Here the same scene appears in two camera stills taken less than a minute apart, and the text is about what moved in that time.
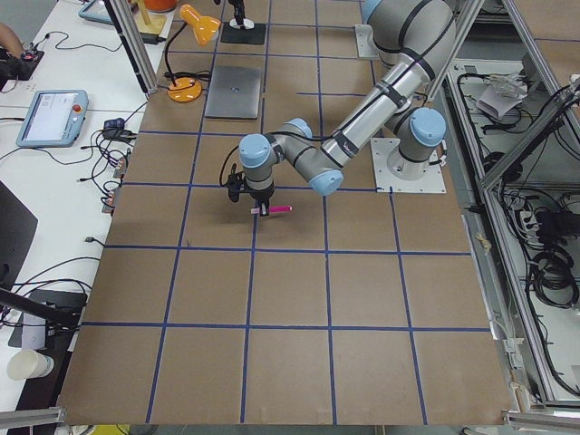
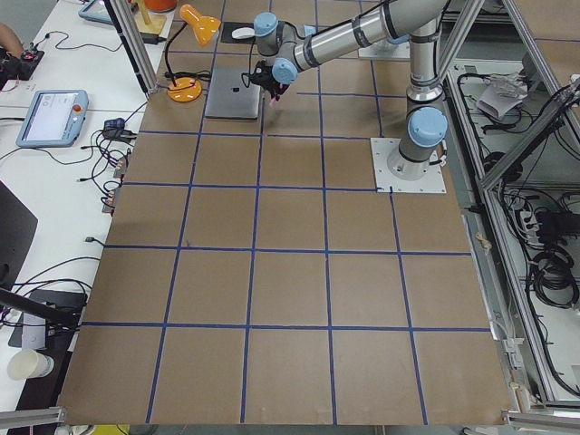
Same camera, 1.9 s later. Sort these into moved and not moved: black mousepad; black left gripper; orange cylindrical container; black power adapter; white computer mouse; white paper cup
Moved: white computer mouse; black left gripper
Not moved: white paper cup; black power adapter; black mousepad; orange cylindrical container
